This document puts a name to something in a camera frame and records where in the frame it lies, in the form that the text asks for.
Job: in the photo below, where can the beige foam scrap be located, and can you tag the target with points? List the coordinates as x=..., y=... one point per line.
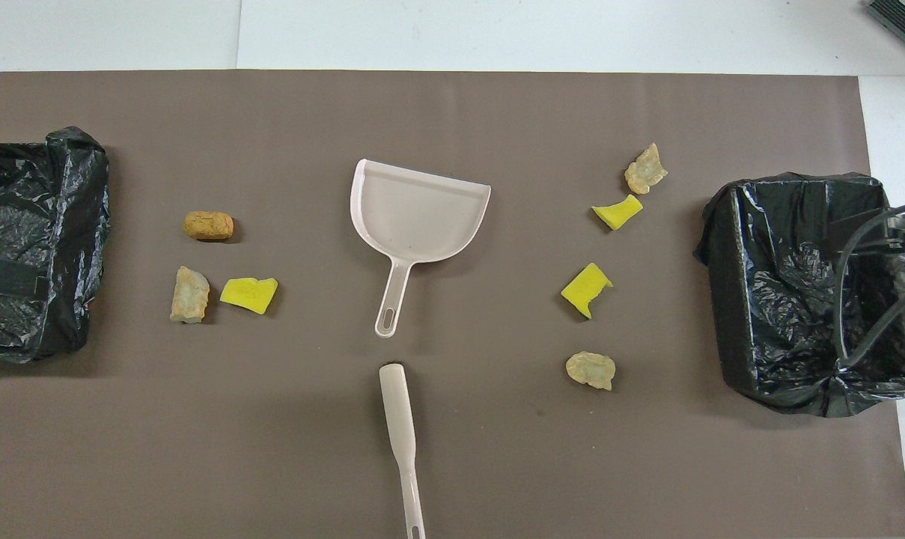
x=190, y=296
x=645, y=172
x=590, y=370

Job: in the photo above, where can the brown bread-like trash piece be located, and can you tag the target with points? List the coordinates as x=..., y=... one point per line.
x=208, y=225

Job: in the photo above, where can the yellow sponge piece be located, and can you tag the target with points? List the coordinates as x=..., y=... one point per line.
x=585, y=290
x=248, y=293
x=618, y=215

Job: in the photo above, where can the beige hand brush black bristles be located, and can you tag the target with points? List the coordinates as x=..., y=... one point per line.
x=397, y=412

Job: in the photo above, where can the beige plastic dustpan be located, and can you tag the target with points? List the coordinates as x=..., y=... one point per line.
x=422, y=217

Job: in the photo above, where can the black bag lined bin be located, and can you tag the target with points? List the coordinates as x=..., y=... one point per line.
x=18, y=195
x=781, y=224

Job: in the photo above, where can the brown paper table mat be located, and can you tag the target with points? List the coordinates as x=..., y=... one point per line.
x=452, y=112

